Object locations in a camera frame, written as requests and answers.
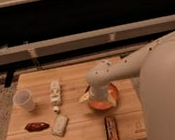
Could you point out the long metal rail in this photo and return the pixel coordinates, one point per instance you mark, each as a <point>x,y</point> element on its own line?
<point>86,39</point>

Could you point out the red snack packet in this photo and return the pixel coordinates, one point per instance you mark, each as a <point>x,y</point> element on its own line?
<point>36,126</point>

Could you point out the clear plastic cup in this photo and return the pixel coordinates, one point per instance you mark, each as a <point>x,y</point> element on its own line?
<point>24,99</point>

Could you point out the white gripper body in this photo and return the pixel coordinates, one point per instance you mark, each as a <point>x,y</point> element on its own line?
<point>99,92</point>

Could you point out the white wrapped packet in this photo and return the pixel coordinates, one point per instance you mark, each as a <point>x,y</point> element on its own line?
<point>60,124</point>

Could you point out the white squeeze tube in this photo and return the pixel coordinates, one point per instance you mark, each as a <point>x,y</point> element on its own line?
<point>55,95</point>

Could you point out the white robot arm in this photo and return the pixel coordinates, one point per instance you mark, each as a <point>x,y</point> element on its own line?
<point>154,65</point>

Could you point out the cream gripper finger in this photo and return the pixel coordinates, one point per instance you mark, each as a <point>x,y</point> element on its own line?
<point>111,100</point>
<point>84,98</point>

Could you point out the dark chocolate bar wrapper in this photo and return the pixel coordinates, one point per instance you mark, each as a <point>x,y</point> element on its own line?
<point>111,128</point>

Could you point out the orange ceramic bowl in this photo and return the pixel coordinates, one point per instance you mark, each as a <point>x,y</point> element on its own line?
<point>105,105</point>

